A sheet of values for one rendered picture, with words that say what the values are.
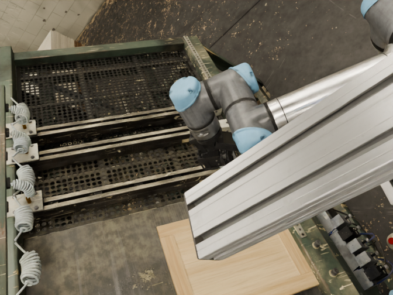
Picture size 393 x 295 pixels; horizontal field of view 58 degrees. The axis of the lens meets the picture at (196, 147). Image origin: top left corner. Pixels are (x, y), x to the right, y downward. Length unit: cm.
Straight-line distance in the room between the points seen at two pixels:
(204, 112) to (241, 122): 12
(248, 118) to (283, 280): 97
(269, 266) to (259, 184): 121
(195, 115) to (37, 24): 631
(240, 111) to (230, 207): 36
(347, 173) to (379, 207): 214
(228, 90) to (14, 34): 656
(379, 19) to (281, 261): 107
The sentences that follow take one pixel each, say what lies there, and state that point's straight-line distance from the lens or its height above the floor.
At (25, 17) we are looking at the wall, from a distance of 696.
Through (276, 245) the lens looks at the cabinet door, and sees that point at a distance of 165.
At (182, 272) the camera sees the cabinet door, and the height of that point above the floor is 132.
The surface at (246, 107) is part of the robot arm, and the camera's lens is 75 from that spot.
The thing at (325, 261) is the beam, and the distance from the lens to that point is 165.
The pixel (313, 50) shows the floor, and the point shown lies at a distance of 306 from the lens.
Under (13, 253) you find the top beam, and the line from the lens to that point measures 154.
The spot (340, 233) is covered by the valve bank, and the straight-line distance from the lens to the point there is 173.
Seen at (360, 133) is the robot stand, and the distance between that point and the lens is 36.
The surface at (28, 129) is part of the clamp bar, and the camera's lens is 192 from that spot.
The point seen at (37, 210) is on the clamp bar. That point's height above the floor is 178.
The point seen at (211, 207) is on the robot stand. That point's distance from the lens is 44.
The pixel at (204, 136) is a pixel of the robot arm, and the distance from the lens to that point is 87.
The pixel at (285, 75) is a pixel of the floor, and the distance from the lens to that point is 310.
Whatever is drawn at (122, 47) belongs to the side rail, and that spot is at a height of 126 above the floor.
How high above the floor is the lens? 235
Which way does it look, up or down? 42 degrees down
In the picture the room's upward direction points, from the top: 72 degrees counter-clockwise
